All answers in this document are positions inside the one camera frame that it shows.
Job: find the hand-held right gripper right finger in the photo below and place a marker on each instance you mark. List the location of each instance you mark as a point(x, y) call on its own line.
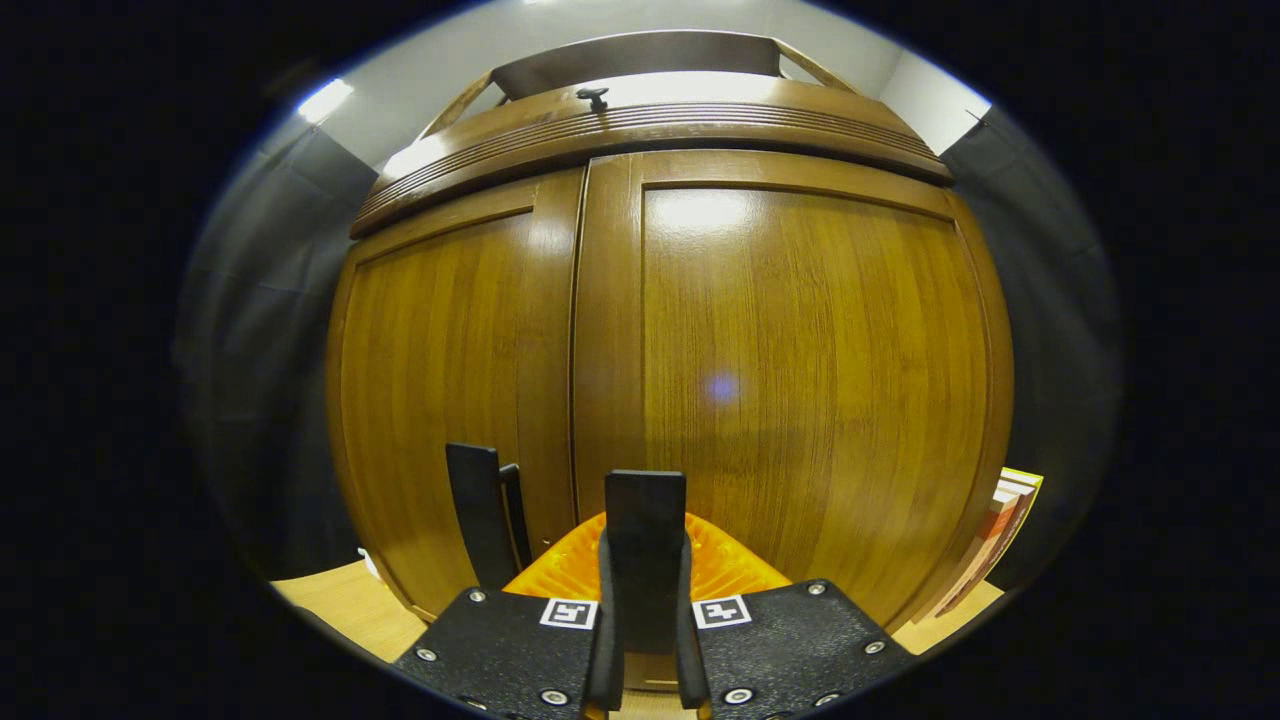
point(690, 660)

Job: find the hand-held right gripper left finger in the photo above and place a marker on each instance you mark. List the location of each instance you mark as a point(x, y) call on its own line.
point(603, 660)

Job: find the wooden shoe cabinet door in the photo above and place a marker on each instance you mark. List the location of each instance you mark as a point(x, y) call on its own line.
point(800, 380)
point(440, 380)

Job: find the wooden double-door shoe cabinet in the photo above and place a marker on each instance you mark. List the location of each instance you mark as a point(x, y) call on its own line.
point(640, 50)

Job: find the wooden cabinet drawer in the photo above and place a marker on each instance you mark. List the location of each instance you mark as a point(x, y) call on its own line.
point(700, 100)

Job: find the white and orange book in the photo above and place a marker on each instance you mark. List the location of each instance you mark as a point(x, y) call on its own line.
point(998, 520)

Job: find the brown book with white spine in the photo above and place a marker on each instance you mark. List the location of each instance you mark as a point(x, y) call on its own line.
point(1015, 493)

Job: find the black backdrop cloth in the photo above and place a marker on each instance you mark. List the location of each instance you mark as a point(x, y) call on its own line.
point(260, 350)

